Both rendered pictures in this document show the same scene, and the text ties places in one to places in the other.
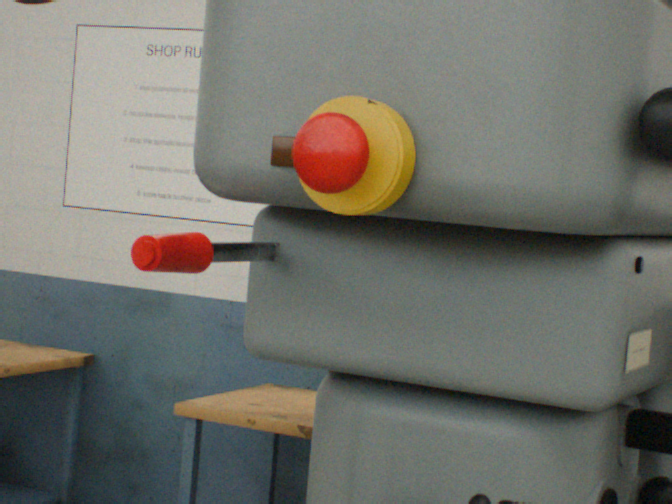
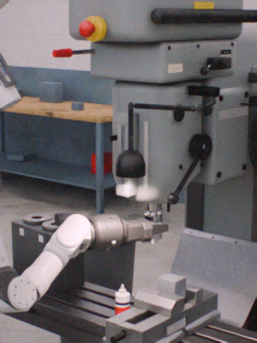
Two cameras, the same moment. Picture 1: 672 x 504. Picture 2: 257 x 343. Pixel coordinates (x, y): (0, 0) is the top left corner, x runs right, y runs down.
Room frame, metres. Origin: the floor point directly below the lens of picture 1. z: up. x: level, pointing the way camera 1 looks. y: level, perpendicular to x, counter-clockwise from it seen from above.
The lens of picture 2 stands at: (-1.04, -0.54, 1.80)
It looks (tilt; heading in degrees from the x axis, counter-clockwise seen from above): 12 degrees down; 15
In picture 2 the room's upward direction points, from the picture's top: straight up
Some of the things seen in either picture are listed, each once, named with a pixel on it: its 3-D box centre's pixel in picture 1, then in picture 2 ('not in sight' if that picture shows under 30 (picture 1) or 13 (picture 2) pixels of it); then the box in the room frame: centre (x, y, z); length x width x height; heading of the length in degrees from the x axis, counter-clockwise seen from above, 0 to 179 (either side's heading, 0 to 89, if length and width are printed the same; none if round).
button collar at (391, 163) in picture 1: (354, 156); (94, 28); (0.68, 0.00, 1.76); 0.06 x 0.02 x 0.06; 65
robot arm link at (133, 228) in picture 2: not in sight; (122, 230); (0.83, -0.03, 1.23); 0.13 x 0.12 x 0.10; 40
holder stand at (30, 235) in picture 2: not in sight; (47, 251); (1.11, 0.29, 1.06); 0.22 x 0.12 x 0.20; 58
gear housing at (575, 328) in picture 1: (507, 293); (164, 57); (0.93, -0.12, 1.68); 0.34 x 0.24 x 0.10; 155
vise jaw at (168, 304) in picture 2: not in sight; (158, 301); (0.81, -0.14, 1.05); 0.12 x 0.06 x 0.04; 65
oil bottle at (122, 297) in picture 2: not in sight; (122, 303); (0.86, -0.02, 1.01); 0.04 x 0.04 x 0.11
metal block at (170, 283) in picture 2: not in sight; (171, 287); (0.86, -0.16, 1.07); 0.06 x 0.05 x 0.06; 65
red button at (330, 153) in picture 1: (335, 153); (88, 29); (0.66, 0.01, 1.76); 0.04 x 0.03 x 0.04; 65
